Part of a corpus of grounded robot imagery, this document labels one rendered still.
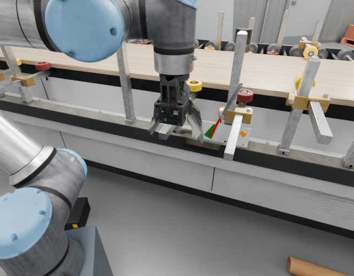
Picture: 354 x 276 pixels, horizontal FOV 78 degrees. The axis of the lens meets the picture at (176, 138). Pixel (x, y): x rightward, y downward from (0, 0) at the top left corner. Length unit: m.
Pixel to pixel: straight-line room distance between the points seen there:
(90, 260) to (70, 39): 0.65
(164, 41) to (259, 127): 0.87
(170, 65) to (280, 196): 1.23
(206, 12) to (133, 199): 4.58
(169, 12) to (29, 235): 0.55
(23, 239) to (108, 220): 1.07
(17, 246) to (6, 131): 0.29
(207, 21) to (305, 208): 4.61
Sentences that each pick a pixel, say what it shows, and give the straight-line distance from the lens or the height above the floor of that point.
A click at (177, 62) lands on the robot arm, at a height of 1.17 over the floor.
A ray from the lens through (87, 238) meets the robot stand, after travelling 0.87.
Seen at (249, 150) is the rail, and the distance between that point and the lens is 1.03.
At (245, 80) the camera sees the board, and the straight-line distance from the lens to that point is 1.23.
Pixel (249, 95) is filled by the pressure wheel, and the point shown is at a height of 0.90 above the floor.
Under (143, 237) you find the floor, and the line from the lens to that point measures 1.53.
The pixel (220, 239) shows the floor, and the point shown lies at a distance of 1.53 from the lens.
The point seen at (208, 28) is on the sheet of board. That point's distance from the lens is 5.52.
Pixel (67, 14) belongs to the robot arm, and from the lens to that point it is 0.34.
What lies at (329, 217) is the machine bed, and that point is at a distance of 1.67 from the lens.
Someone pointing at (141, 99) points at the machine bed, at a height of 0.74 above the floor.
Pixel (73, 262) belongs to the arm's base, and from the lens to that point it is 0.78.
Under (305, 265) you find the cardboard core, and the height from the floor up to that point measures 0.08.
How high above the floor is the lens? 1.30
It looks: 34 degrees down
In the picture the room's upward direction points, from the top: straight up
